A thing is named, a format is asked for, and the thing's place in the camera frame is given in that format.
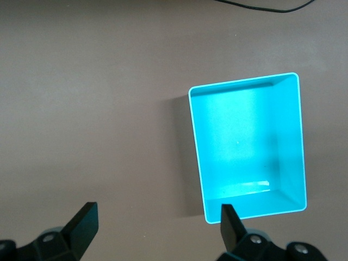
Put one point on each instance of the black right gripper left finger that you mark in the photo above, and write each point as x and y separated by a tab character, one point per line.
81	231

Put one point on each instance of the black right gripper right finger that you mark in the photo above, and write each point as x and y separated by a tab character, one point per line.
231	233

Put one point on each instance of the teal plastic bin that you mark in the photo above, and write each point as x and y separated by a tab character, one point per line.
239	141

